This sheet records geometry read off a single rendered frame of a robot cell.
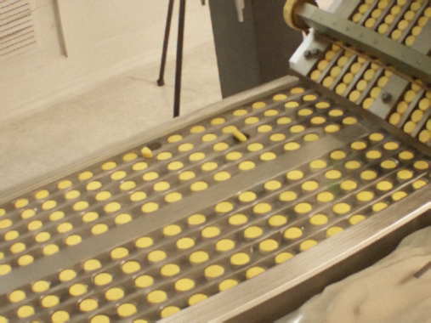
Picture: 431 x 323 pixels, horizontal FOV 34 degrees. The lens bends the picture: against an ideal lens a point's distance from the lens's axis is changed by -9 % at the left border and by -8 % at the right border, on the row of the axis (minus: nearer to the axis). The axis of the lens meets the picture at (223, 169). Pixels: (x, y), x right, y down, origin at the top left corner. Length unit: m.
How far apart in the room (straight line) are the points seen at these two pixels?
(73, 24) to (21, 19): 0.23
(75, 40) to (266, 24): 1.77
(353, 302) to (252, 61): 0.97
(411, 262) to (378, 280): 0.02
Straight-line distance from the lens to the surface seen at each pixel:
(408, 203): 0.47
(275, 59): 1.32
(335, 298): 0.37
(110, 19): 3.07
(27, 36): 2.93
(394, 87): 0.57
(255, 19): 1.27
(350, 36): 0.58
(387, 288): 0.37
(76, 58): 3.01
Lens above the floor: 1.23
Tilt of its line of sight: 32 degrees down
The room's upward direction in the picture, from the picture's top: 8 degrees counter-clockwise
